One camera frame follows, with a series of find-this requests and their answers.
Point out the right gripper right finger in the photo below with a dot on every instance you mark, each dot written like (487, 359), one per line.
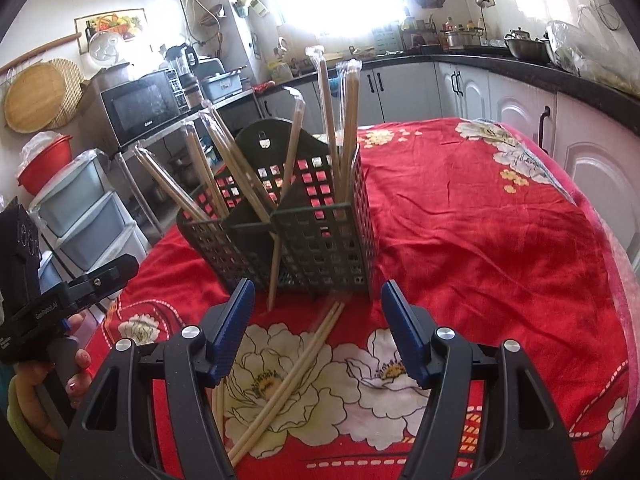
(522, 435)

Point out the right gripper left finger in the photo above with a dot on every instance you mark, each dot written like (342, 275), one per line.
(113, 435)

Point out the chopsticks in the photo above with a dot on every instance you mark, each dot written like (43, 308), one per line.
(270, 390)

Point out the chopsticks compartment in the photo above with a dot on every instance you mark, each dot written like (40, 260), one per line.
(247, 179)
(342, 140)
(189, 181)

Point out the left hand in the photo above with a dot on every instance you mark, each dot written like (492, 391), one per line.
(30, 375)

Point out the plastic drawer unit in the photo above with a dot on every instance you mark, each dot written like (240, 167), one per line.
(82, 222)

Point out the red plastic basin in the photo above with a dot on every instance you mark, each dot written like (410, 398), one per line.
(45, 165)

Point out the red floral tablecloth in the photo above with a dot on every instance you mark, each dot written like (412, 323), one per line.
(494, 239)

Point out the round bamboo tray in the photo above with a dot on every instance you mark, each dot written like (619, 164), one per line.
(43, 96)

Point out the black microwave oven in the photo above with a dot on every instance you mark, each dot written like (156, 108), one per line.
(118, 116)

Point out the black plastic utensil basket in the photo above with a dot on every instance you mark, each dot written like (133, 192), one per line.
(326, 245)

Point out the blender with black base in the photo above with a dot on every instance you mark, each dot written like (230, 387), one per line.
(184, 60)

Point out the clear plastic bag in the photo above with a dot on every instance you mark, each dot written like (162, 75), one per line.
(579, 52)

